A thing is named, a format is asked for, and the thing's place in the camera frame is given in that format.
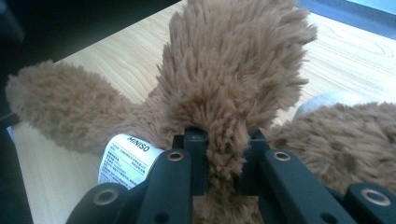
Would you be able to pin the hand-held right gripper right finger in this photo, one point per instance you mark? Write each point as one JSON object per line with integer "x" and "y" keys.
{"x": 286, "y": 186}

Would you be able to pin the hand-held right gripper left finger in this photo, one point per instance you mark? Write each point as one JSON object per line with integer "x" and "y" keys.
{"x": 174, "y": 186}

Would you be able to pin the brown teddy bear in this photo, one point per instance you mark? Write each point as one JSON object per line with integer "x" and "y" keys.
{"x": 230, "y": 77}

